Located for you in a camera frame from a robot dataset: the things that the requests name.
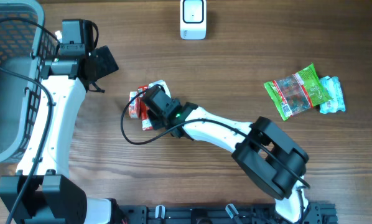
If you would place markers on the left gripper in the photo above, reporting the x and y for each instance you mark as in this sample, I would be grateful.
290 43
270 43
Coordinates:
107 64

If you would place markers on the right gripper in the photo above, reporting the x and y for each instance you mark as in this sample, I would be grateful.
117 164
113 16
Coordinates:
156 123

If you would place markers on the red stick sachet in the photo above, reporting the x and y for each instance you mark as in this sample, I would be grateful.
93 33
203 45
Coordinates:
146 124

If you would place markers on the red Kleenex tissue pack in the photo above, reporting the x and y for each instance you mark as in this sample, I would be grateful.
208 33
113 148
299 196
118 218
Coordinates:
134 106

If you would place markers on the green snack bag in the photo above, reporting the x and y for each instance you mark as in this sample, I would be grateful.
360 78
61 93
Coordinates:
298 92

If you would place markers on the mint wet wipes pack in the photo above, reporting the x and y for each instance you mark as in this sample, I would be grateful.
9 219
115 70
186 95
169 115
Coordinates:
333 87

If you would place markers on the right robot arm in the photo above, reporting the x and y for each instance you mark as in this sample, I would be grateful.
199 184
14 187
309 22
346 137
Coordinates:
268 156

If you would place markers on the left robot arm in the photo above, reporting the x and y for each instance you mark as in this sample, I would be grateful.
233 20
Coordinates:
40 191

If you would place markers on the white barcode scanner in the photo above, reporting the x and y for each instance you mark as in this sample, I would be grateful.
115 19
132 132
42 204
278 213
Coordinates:
193 19

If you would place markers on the grey plastic shopping basket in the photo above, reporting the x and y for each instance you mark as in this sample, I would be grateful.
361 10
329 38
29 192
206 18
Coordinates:
23 46

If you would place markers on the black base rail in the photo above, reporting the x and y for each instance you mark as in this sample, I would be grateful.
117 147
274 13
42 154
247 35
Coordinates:
316 213

